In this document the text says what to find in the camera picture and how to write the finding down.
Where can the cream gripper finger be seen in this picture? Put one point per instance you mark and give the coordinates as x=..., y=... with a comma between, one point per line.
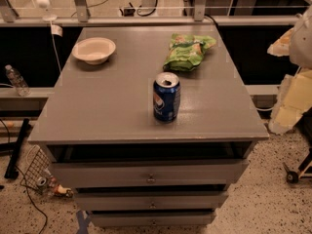
x=293, y=100
x=281, y=46

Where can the green rice chip bag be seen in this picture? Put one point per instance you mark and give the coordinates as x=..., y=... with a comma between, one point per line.
x=187, y=51

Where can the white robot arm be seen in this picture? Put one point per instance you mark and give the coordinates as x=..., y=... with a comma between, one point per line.
x=301, y=41

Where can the blue pepsi can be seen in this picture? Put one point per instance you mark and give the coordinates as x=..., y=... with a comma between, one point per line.
x=166, y=96

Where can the small caster wheel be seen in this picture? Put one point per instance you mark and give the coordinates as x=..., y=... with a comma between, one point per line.
x=292, y=176

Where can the grey drawer cabinet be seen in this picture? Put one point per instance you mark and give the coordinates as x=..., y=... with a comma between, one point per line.
x=126, y=167

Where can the white paper bowl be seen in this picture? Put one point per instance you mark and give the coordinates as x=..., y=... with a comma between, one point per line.
x=93, y=51

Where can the clear plastic water bottle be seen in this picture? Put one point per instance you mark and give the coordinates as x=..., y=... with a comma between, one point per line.
x=17, y=81

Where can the black stand leg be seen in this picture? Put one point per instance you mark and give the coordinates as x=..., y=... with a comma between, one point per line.
x=12, y=172

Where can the wire basket on floor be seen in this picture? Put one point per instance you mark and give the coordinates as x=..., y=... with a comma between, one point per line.
x=38, y=167

